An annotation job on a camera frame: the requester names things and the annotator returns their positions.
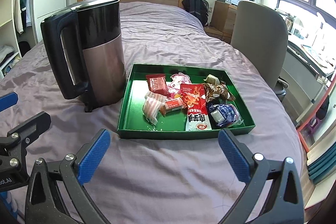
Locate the blue white snack packet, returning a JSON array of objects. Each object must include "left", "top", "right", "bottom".
[{"left": 207, "top": 103, "right": 243, "bottom": 128}]

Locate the red white snack packet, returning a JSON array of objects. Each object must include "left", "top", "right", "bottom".
[{"left": 180, "top": 84, "right": 212, "bottom": 131}]

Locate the brown gold snack packet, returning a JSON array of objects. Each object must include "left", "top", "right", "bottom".
[{"left": 203, "top": 83, "right": 236, "bottom": 102}]

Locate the beige snack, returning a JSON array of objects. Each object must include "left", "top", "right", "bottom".
[{"left": 204, "top": 74, "right": 221, "bottom": 85}]

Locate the small red snack bar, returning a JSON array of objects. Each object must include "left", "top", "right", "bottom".
[{"left": 159, "top": 97, "right": 187, "bottom": 116}]

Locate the pink striped snack packet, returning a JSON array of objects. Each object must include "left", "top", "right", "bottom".
[{"left": 142, "top": 91, "right": 167, "bottom": 125}]

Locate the pink cartoon snack bag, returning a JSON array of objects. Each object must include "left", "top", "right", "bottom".
[{"left": 167, "top": 72, "right": 191, "bottom": 99}]

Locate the dark red snack packet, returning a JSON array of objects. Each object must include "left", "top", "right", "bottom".
[{"left": 146, "top": 73, "right": 170, "bottom": 97}]

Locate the purple bed sheet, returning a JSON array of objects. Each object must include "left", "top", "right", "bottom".
[{"left": 1, "top": 2, "right": 303, "bottom": 223}]

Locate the green tray box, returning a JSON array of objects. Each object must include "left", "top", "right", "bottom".
[{"left": 117, "top": 63, "right": 255, "bottom": 140}]

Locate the black silver electric kettle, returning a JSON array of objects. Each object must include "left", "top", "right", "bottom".
[{"left": 41, "top": 0, "right": 126, "bottom": 112}]

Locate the white shelf wardrobe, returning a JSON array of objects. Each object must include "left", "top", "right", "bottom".
[{"left": 0, "top": 0, "right": 72, "bottom": 80}]

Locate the white desk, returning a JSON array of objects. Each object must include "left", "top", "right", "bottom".
[{"left": 280, "top": 33, "right": 335, "bottom": 125}]

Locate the grey office chair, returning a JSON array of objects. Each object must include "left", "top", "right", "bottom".
[{"left": 231, "top": 1, "right": 288, "bottom": 101}]

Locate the wooden nightstand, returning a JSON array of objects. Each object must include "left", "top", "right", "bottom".
[{"left": 204, "top": 1, "right": 237, "bottom": 44}]

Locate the black backpack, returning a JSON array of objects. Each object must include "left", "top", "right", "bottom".
[{"left": 182, "top": 0, "right": 209, "bottom": 26}]

